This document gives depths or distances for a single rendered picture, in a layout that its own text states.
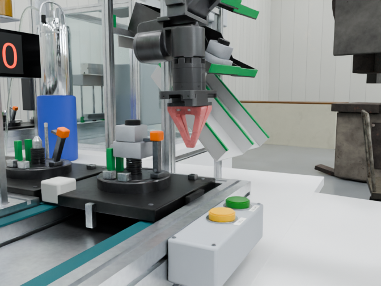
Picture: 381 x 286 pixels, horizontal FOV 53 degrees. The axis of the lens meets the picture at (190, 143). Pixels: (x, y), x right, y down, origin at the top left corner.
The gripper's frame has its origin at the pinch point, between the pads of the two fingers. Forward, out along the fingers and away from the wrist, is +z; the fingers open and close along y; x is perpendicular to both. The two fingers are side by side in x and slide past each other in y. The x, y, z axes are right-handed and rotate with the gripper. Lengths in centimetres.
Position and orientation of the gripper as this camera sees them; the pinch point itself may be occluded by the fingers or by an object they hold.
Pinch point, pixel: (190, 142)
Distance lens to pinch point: 67.6
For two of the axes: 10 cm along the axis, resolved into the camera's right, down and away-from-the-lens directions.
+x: 9.0, 0.4, -4.4
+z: 0.2, 9.9, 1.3
